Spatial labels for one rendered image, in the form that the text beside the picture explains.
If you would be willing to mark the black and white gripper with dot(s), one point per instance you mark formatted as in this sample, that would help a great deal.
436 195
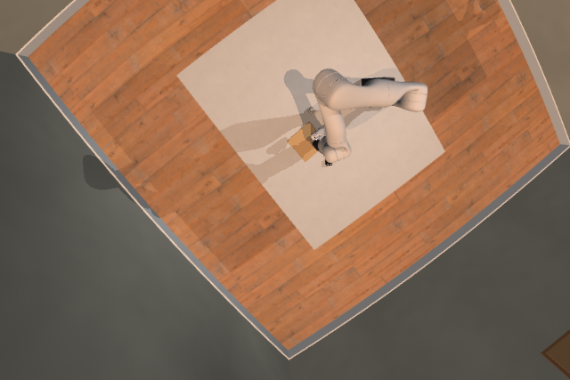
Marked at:
317 138

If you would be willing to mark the orange square mat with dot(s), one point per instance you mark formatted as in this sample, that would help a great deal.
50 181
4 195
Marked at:
302 143

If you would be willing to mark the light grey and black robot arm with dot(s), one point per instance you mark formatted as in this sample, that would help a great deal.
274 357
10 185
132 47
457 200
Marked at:
334 92

